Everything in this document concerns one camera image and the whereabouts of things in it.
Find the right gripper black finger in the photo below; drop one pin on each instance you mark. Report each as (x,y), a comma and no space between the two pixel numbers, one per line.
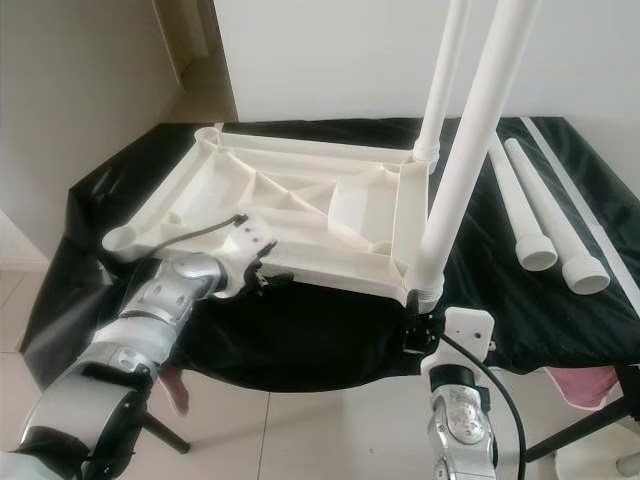
(412,308)

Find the white plastic children table top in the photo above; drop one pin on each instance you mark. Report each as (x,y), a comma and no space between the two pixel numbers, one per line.
(405,215)

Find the white plastic table leg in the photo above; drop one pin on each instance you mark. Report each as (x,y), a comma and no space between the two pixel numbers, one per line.
(520,210)
(470,140)
(555,220)
(445,80)

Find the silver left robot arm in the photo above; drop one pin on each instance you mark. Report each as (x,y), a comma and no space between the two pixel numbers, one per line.
(120,360)

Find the black plastic table cover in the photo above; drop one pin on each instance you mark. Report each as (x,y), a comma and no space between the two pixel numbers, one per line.
(310,340)

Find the pink plastic object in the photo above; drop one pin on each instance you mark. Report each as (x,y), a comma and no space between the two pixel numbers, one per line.
(179,390)
(585,387)

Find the black metal table leg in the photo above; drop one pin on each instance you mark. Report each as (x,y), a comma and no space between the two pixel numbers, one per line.
(580,430)
(165,432)

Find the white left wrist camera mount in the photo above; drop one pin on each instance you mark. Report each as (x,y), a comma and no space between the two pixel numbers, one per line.
(248,243)

